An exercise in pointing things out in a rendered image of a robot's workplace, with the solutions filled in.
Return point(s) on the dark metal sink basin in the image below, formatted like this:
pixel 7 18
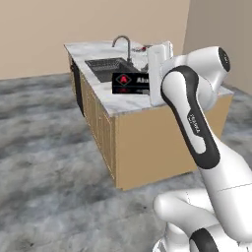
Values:
pixel 108 68

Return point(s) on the wooden island cabinet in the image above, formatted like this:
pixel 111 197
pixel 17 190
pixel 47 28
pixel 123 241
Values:
pixel 151 144

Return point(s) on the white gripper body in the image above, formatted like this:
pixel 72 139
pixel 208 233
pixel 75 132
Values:
pixel 156 75

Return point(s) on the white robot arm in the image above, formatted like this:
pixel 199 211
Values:
pixel 226 183

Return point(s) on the grey curved tap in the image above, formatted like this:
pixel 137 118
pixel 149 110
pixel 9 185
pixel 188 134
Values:
pixel 126 44

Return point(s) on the black dishwasher front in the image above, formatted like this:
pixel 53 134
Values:
pixel 77 88

